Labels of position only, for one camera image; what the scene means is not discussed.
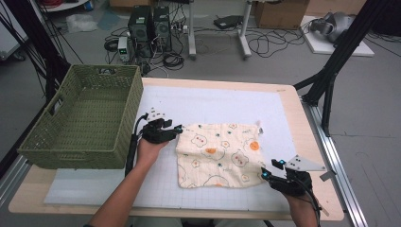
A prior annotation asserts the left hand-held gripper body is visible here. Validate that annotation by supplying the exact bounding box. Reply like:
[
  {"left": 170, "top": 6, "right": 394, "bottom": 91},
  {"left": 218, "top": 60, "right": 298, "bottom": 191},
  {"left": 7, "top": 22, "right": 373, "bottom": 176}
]
[{"left": 140, "top": 107, "right": 178, "bottom": 146}]

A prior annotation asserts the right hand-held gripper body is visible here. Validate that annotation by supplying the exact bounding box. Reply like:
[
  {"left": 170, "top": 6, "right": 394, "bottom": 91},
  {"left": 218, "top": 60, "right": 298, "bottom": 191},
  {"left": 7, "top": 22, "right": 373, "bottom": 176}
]
[{"left": 268, "top": 154, "right": 326, "bottom": 198}]

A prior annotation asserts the cream printed cloth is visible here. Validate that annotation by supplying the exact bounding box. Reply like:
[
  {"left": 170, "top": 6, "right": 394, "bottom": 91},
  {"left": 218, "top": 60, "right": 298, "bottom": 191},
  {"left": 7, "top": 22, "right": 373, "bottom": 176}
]
[{"left": 175, "top": 121, "right": 268, "bottom": 189}]

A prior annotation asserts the green woven basket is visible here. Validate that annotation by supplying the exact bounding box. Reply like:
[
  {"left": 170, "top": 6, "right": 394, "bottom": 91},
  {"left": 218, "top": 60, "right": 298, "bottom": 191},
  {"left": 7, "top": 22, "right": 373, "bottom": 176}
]
[{"left": 17, "top": 63, "right": 145, "bottom": 170}]

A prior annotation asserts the person's left hand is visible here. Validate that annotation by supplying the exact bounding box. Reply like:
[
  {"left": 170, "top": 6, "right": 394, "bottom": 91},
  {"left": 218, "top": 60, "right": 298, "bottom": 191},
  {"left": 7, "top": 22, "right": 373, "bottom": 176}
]
[{"left": 135, "top": 137, "right": 169, "bottom": 168}]

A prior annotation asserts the person's right hand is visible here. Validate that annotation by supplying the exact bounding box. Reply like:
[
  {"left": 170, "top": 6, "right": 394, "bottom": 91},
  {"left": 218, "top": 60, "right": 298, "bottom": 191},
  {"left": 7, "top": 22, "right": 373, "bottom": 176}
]
[{"left": 283, "top": 188, "right": 317, "bottom": 217}]

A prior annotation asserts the grey tape piece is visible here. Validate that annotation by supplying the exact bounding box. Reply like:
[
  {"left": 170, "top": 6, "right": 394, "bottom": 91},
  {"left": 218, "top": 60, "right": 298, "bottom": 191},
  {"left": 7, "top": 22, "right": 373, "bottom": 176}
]
[{"left": 319, "top": 169, "right": 338, "bottom": 183}]

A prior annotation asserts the thin wooden stick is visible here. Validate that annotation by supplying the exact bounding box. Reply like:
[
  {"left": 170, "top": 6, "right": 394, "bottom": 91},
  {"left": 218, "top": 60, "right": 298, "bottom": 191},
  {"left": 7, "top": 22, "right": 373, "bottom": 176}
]
[{"left": 316, "top": 204, "right": 331, "bottom": 218}]

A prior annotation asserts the white foam mat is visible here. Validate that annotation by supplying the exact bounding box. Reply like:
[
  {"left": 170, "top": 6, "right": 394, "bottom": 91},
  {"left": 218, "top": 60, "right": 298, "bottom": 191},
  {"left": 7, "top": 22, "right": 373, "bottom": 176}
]
[{"left": 44, "top": 84, "right": 304, "bottom": 213}]

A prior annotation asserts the grey power supply unit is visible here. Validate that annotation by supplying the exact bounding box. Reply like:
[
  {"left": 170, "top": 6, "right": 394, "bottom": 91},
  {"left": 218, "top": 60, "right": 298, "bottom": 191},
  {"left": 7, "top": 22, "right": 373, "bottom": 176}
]
[{"left": 117, "top": 36, "right": 131, "bottom": 63}]

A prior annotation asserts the white power strip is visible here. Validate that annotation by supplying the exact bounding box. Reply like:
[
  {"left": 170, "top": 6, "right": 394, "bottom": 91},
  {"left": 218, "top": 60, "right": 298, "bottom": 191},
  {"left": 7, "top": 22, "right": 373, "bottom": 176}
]
[{"left": 170, "top": 24, "right": 190, "bottom": 35}]

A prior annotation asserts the black computer tower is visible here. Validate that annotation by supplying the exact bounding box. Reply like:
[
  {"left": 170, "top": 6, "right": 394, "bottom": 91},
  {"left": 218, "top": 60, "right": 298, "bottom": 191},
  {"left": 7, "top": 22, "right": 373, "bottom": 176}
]
[
  {"left": 127, "top": 5, "right": 155, "bottom": 58},
  {"left": 152, "top": 5, "right": 174, "bottom": 53}
]

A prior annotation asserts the teal floor sheet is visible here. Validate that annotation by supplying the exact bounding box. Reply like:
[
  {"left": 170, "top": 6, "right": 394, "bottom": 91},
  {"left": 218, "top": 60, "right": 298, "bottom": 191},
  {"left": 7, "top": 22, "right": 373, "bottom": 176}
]
[{"left": 96, "top": 10, "right": 121, "bottom": 31}]

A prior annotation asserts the black flat device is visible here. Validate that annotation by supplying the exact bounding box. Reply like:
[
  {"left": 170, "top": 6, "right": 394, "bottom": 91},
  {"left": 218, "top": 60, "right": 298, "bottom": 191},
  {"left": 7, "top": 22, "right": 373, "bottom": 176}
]
[{"left": 213, "top": 14, "right": 244, "bottom": 30}]

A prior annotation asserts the white floor board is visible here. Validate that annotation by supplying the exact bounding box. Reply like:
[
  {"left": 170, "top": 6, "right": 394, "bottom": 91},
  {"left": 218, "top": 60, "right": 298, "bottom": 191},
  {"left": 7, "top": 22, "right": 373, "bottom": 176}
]
[{"left": 300, "top": 14, "right": 376, "bottom": 59}]

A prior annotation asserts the clear plastic bag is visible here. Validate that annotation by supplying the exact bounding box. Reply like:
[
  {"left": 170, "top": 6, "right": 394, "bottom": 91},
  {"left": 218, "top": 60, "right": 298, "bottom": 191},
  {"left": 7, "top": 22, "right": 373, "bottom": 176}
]
[{"left": 65, "top": 13, "right": 99, "bottom": 35}]

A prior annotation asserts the cardboard box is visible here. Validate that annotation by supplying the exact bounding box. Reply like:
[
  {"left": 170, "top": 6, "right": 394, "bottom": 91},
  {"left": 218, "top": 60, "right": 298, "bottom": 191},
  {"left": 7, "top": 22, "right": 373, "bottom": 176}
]
[
  {"left": 305, "top": 0, "right": 368, "bottom": 17},
  {"left": 253, "top": 0, "right": 310, "bottom": 30}
]

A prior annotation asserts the grey headset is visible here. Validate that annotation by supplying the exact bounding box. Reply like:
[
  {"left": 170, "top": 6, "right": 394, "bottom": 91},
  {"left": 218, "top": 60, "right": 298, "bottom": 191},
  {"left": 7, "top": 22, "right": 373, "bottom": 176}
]
[{"left": 309, "top": 11, "right": 357, "bottom": 44}]

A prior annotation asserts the white round table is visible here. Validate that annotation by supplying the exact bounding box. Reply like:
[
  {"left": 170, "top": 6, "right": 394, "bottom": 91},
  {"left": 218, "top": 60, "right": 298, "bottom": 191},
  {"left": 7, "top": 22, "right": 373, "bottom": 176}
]
[{"left": 42, "top": 0, "right": 91, "bottom": 13}]

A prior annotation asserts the white cabinet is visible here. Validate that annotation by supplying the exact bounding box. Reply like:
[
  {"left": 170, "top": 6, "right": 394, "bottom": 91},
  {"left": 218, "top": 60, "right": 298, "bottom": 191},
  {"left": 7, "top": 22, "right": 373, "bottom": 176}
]
[{"left": 0, "top": 0, "right": 30, "bottom": 61}]

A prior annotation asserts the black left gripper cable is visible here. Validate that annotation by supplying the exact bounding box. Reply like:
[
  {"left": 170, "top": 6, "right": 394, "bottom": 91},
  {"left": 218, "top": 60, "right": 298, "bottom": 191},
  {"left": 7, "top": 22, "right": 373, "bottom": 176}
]
[{"left": 124, "top": 113, "right": 149, "bottom": 178}]

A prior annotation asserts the aluminium rail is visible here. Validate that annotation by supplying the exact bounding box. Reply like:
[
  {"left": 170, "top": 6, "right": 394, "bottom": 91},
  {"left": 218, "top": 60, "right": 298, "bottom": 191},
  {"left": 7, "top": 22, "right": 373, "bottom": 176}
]
[
  {"left": 0, "top": 154, "right": 32, "bottom": 207},
  {"left": 301, "top": 97, "right": 370, "bottom": 227}
]

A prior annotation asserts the coiled black cable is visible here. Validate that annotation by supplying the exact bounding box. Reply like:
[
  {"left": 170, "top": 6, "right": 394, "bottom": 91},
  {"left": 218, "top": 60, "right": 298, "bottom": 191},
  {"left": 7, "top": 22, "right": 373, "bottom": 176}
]
[{"left": 162, "top": 51, "right": 186, "bottom": 71}]

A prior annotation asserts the white desk frame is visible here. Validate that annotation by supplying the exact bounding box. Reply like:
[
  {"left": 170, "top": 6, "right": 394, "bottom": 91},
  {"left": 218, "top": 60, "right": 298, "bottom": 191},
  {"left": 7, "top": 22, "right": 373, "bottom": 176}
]
[{"left": 187, "top": 0, "right": 253, "bottom": 61}]

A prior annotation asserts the tangle of black floor cables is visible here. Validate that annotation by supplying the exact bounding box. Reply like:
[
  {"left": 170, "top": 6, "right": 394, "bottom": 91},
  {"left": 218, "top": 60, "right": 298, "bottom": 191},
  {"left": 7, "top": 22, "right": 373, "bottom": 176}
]
[{"left": 245, "top": 26, "right": 308, "bottom": 60}]

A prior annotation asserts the black metal frame stand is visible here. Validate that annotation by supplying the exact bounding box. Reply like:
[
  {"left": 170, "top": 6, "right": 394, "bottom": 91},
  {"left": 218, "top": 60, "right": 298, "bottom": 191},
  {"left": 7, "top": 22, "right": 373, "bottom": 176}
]
[
  {"left": 292, "top": 0, "right": 392, "bottom": 137},
  {"left": 0, "top": 0, "right": 72, "bottom": 178}
]

